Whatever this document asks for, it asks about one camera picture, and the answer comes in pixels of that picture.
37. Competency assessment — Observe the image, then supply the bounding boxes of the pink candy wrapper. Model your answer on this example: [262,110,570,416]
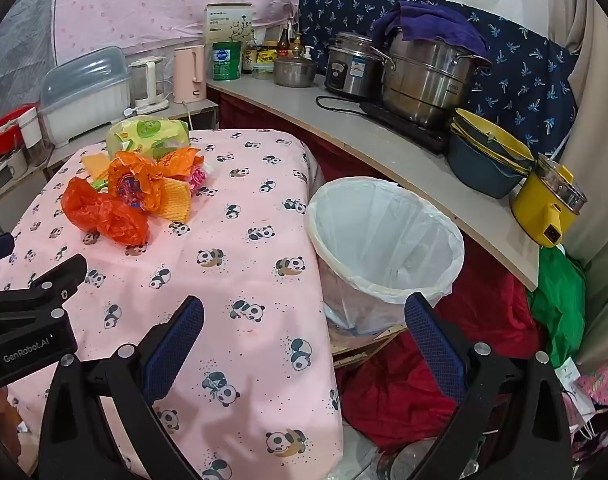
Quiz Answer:
[186,166,211,193]

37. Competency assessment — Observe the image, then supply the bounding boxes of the grey mesh net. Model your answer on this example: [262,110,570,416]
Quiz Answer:
[0,0,60,126]

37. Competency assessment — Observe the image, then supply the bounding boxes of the pink panda print tablecloth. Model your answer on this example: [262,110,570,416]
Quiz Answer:
[0,129,345,480]

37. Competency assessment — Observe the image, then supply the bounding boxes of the navy floral cloth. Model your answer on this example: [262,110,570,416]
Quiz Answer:
[298,0,580,158]

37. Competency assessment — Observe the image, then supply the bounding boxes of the wooden crate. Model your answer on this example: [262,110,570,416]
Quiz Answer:
[329,324,410,358]

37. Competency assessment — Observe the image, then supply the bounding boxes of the orange foam net sheet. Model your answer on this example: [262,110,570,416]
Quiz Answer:
[156,179,192,223]
[80,152,111,181]

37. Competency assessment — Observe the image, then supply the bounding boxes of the pink strawberry print cloth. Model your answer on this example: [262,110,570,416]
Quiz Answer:
[574,352,608,461]

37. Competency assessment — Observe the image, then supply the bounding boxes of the large steel stockpot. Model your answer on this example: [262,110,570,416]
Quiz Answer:
[371,30,492,128]

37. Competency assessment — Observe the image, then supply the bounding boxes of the yellow electric pot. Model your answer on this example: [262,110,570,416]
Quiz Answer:
[511,152,590,250]

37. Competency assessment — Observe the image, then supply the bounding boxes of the beige carton box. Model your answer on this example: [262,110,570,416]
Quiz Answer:
[205,2,257,46]

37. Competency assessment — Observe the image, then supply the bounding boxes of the small steel lidded pot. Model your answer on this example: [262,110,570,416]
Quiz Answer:
[273,50,319,88]

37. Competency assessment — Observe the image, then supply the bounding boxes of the stacked blue yellow basins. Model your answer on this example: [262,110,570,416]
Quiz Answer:
[446,110,535,200]

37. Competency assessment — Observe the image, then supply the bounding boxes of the steel rice cooker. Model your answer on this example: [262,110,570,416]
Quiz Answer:
[325,31,385,101]

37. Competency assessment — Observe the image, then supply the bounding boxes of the pink electric kettle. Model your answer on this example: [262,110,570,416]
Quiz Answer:
[172,44,208,105]

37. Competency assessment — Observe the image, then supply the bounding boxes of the red cloth pile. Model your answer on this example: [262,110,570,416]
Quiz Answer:
[341,240,550,453]

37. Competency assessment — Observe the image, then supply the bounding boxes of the white canister red lid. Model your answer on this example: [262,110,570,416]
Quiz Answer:
[18,107,47,166]

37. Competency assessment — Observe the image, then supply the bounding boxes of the black power cable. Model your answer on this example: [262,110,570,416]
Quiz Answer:
[315,95,370,112]

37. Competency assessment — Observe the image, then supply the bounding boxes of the yellow plastic basin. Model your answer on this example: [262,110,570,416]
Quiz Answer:
[454,108,535,173]

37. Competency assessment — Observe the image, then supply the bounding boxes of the black induction cooker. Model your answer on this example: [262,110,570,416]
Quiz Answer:
[359,100,452,156]

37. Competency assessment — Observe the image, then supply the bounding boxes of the purple towel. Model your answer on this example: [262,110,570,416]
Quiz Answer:
[371,1,492,63]

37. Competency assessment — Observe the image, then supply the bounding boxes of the clear plastic wrap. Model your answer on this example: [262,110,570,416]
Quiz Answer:
[344,425,485,480]

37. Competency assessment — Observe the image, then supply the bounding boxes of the white glass kettle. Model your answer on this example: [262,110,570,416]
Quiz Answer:
[129,56,171,115]

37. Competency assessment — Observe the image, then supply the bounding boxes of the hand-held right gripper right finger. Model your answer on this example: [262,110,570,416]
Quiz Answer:
[404,292,572,480]

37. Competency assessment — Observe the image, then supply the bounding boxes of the white lined waste bin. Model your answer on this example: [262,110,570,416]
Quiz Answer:
[305,176,466,338]

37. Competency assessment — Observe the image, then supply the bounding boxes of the green tin can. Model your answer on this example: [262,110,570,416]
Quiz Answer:
[212,40,243,82]

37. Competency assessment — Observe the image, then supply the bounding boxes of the orange bag with coloured contents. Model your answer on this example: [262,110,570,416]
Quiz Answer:
[106,151,161,213]

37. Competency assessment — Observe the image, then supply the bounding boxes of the pink dotted hanging sheet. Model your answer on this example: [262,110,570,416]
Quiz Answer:
[51,0,310,63]

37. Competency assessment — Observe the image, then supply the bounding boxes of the red-orange plastic bag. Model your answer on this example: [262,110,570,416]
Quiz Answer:
[60,176,151,246]

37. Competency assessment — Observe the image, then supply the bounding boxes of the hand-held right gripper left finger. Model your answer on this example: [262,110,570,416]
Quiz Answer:
[38,296,206,480]

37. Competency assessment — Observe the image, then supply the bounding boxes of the green cloth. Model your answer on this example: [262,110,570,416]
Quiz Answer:
[526,247,587,368]

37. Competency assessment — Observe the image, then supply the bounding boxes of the yellow label jar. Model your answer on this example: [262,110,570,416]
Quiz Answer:
[254,45,277,81]

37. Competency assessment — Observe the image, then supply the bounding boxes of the white dish box grey lid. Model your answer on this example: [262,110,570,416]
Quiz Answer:
[38,46,132,148]

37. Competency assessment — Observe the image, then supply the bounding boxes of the orange lettered plastic bag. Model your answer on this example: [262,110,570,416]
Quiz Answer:
[158,146,206,182]

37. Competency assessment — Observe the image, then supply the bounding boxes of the beige curtain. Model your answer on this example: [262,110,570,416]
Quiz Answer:
[549,0,608,361]

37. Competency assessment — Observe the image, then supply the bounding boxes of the green-yellow snack bag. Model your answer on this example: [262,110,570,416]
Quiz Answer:
[106,116,191,160]

